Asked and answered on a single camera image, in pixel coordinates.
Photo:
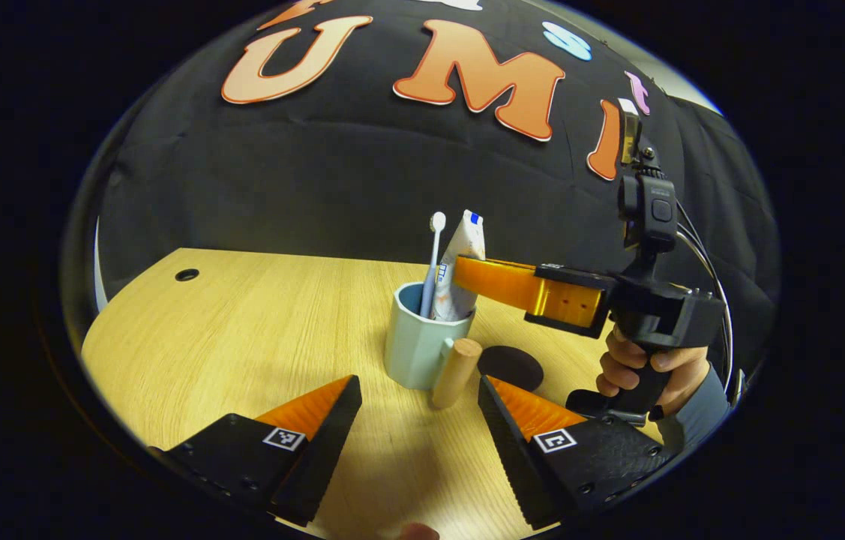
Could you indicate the black backdrop cloth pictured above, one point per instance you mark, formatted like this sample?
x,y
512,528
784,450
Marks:
x,y
317,165

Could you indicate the wooden desktop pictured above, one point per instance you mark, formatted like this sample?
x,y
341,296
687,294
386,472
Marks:
x,y
242,330

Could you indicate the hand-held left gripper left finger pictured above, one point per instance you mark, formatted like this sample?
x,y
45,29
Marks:
x,y
325,450

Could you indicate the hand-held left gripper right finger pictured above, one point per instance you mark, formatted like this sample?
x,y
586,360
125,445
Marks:
x,y
512,457

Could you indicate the round dark brown coaster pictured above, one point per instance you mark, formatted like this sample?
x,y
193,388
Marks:
x,y
516,367

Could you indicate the white toothbrush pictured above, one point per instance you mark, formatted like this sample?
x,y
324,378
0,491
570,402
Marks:
x,y
435,255

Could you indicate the white toothpaste tube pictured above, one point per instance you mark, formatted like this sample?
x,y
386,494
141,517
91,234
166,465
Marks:
x,y
463,247

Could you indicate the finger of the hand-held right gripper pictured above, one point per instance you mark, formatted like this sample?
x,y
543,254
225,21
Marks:
x,y
564,300

